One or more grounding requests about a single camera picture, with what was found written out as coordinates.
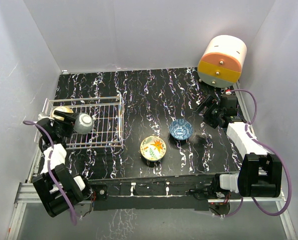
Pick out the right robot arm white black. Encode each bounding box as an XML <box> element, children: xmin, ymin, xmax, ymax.
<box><xmin>196</xmin><ymin>94</ymin><xmax>282</xmax><ymax>199</ymax></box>

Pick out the orange flower bowl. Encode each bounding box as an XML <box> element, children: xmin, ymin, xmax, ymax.
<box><xmin>140</xmin><ymin>136</ymin><xmax>167</xmax><ymax>162</ymax></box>

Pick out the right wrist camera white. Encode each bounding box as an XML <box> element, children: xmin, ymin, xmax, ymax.
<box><xmin>225</xmin><ymin>89</ymin><xmax>235</xmax><ymax>95</ymax></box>

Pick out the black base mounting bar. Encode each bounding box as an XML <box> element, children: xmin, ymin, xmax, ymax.
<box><xmin>77</xmin><ymin>181</ymin><xmax>234</xmax><ymax>216</ymax></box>

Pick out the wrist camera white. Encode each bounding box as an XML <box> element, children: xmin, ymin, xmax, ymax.
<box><xmin>37</xmin><ymin>112</ymin><xmax>51</xmax><ymax>121</ymax></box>
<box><xmin>225</xmin><ymin>89</ymin><xmax>235</xmax><ymax>95</ymax></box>

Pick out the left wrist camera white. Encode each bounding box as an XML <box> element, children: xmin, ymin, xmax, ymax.
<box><xmin>37</xmin><ymin>112</ymin><xmax>51</xmax><ymax>121</ymax></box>

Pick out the aluminium frame rail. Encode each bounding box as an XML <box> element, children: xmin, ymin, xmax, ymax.
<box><xmin>6</xmin><ymin>82</ymin><xmax>298</xmax><ymax>240</ymax></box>

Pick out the white wire dish rack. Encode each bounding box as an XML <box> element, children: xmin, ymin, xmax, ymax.
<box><xmin>41</xmin><ymin>95</ymin><xmax>124</xmax><ymax>149</ymax></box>

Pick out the yellow teal patterned bowl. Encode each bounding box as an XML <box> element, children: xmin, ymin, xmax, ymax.
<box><xmin>50</xmin><ymin>106</ymin><xmax>73</xmax><ymax>118</ymax></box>

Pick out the blue patterned bowl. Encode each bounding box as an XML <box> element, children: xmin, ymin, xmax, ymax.
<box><xmin>169</xmin><ymin>119</ymin><xmax>193</xmax><ymax>141</ymax></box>

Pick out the grey bowl red rim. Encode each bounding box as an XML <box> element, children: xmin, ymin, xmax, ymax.
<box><xmin>74</xmin><ymin>113</ymin><xmax>93</xmax><ymax>135</ymax></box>

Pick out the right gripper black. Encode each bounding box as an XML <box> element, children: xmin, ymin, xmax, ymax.
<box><xmin>192</xmin><ymin>95</ymin><xmax>224</xmax><ymax>129</ymax></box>

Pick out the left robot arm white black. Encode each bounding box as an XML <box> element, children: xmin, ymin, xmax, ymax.
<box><xmin>32</xmin><ymin>106</ymin><xmax>93</xmax><ymax>217</ymax></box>

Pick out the round pastel drawer cabinet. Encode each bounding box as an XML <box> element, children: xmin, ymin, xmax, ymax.
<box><xmin>197</xmin><ymin>35</ymin><xmax>247</xmax><ymax>89</ymax></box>

